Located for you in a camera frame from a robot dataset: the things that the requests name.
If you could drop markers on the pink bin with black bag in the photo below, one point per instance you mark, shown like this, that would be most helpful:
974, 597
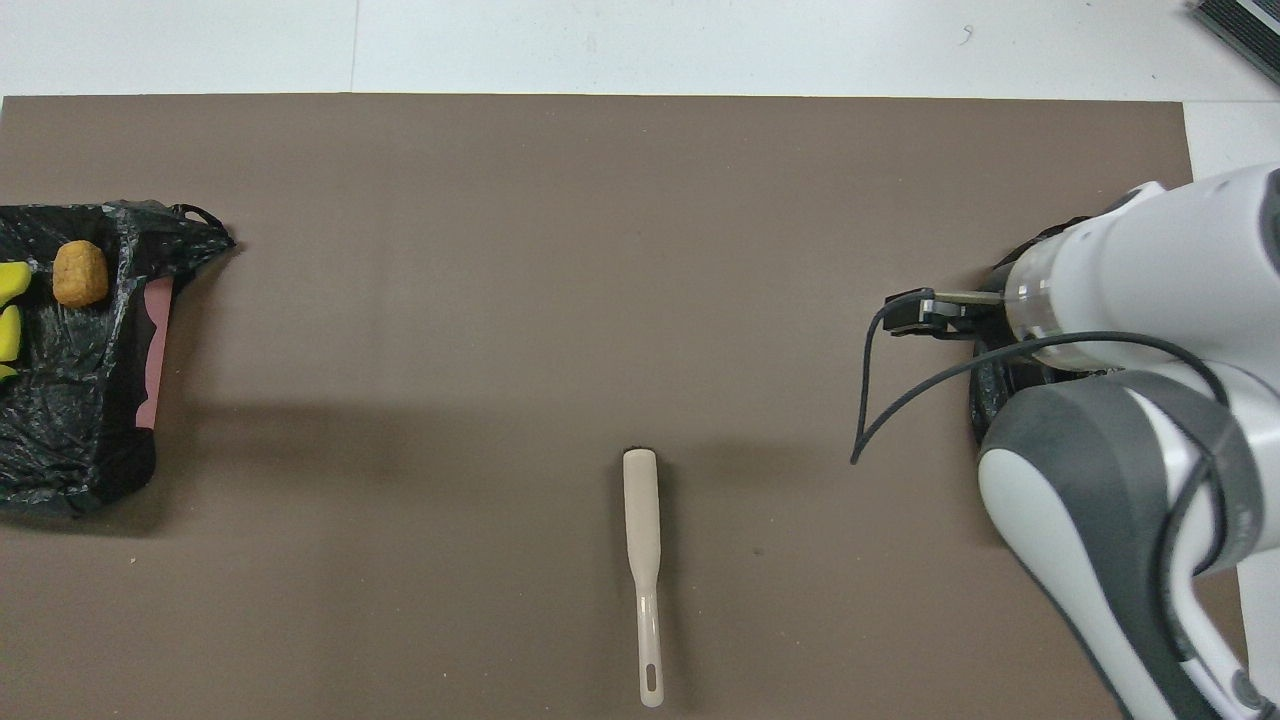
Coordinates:
70, 420

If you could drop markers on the black ribbed panel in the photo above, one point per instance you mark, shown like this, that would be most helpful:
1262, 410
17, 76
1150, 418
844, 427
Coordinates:
1250, 30

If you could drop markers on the brown bread roll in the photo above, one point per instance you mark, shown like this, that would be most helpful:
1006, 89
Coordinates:
80, 275

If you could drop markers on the yellow sponge piece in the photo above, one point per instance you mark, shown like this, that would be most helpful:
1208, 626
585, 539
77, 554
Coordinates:
8, 335
12, 282

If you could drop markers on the brown table mat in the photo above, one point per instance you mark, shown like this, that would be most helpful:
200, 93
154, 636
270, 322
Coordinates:
500, 250

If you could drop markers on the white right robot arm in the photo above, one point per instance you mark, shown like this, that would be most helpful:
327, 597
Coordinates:
1150, 270

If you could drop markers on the bin lined with black bag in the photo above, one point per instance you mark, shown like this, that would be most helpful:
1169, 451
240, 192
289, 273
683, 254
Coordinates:
990, 400

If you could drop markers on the beige hand brush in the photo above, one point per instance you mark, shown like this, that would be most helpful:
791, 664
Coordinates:
641, 500

